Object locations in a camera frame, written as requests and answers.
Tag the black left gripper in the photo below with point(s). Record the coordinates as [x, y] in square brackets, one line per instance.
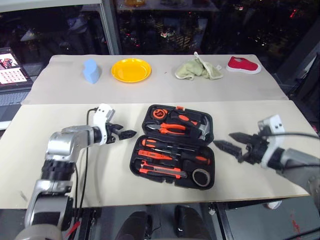
[111, 133]

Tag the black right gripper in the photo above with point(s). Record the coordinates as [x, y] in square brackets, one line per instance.
[255, 151]

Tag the small orange black screwdriver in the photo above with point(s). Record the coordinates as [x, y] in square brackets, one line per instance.
[202, 159]

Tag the black electrical tape roll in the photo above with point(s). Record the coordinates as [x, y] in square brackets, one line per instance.
[194, 178]

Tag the black plastic tool case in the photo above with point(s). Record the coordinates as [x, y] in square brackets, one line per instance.
[175, 182]

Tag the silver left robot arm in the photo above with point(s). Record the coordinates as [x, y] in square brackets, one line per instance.
[62, 145]

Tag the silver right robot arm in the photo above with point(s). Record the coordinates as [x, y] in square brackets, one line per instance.
[300, 160]

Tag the large orange black screwdriver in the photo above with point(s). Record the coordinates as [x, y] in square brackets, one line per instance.
[148, 143]

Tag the orange black tape measure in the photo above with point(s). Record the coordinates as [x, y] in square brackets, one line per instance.
[158, 114]

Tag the yellow plastic plate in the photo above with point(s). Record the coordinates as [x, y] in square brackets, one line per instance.
[131, 70]

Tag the blue foam block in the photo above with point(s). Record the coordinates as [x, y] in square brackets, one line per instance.
[91, 71]

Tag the white red sneaker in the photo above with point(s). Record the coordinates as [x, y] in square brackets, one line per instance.
[273, 205]

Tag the red white shoe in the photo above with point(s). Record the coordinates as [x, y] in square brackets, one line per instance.
[242, 64]

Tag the black table leg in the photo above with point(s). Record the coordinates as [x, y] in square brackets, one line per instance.
[91, 225]
[222, 222]

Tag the green crumpled cloth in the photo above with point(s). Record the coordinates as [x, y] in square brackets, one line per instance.
[192, 68]

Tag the dark rounded shape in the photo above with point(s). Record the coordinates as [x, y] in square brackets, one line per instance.
[188, 222]
[135, 226]

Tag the open laptop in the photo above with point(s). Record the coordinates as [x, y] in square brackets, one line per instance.
[10, 75]

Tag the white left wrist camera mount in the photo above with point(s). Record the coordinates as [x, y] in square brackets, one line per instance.
[101, 117]

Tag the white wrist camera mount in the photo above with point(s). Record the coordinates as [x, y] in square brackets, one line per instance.
[275, 123]
[101, 117]

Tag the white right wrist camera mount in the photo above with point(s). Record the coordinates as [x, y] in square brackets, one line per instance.
[275, 123]

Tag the grey metal post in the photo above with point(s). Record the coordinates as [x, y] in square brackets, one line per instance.
[110, 30]

